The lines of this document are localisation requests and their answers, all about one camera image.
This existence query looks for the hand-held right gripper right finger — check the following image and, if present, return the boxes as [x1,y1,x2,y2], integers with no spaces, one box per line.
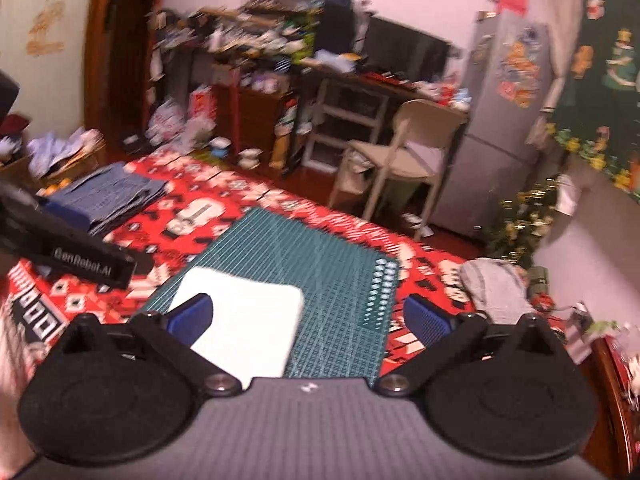
[372,296,573,397]

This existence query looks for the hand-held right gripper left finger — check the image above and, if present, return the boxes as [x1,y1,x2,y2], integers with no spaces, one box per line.
[47,294,248,397]

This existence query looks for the white knit vest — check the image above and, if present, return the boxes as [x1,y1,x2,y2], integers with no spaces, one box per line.
[167,266,306,391]

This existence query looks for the blue jeans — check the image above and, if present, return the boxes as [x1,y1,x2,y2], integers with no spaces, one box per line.
[45,161,169,237]

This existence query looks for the grey sweatshirt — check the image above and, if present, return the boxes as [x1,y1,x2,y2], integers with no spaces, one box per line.
[459,257,538,326]

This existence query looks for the red patterned blanket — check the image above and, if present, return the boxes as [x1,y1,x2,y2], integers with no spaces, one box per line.
[0,152,566,386]

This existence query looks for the cardboard box of clutter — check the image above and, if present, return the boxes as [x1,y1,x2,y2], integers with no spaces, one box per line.
[0,127,108,193]

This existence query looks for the light blue crumpled cloth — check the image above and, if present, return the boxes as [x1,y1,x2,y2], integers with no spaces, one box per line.
[27,127,103,173]

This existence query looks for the green cutting mat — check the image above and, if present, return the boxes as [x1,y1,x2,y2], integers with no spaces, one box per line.
[135,206,401,381]

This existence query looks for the green gift box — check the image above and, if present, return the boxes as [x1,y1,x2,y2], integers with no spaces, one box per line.
[525,266,552,295]

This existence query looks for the green trash bin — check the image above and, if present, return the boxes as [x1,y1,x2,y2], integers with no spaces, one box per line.
[385,177,426,211]

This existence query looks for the crumpled plastic bags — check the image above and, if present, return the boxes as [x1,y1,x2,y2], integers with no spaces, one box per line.
[145,100,216,156]

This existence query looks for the small Christmas tree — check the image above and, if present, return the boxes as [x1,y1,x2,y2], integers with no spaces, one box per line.
[485,177,563,268]

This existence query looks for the dark red cloth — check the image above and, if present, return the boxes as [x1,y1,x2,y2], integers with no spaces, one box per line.
[0,114,30,140]

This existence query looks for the white storage bag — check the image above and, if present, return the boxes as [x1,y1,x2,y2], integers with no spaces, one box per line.
[344,152,375,198]

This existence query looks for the beige plastic chair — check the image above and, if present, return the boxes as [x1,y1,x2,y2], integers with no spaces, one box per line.
[327,99,468,221]

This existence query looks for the red white carton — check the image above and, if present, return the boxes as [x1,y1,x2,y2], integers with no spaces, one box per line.
[189,85,218,123]

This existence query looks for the brown paper bag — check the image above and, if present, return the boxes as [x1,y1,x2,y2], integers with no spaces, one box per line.
[270,120,293,171]

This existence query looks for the brown wooden drawer cabinet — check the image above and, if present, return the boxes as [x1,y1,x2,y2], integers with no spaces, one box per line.
[227,85,296,166]

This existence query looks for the white hanging cloth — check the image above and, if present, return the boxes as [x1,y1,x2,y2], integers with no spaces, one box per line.
[555,175,581,217]

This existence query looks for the wooden nightstand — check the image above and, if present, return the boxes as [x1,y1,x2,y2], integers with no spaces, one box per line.
[580,335,640,478]

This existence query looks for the silver refrigerator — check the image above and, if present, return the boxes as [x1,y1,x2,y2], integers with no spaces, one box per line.
[430,10,556,238]

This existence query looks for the white drawer unit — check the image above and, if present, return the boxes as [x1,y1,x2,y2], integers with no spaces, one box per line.
[302,77,391,171]

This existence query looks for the red lit keyboard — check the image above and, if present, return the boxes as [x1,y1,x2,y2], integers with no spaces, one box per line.
[362,70,416,87]

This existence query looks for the dark wooden desk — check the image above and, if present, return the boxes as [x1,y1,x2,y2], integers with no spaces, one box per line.
[287,57,468,176]

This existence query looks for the fridge sticker cluster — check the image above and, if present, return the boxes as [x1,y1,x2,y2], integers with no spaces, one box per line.
[495,27,543,110]

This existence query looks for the black computer monitor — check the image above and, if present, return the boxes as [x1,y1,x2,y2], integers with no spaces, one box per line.
[362,15,453,78]

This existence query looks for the black computer tower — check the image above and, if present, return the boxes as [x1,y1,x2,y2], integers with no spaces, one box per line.
[314,0,368,58]

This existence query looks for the wooden door frame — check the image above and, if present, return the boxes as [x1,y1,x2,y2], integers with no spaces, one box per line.
[82,0,171,156]

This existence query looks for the gold wall decal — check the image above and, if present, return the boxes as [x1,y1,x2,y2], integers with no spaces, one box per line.
[25,0,71,58]

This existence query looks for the cluttered wall shelf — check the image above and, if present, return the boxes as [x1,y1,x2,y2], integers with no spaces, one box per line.
[150,0,368,86]

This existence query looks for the green Christmas wall tapestry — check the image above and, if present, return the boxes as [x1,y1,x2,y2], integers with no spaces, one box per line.
[547,0,640,193]

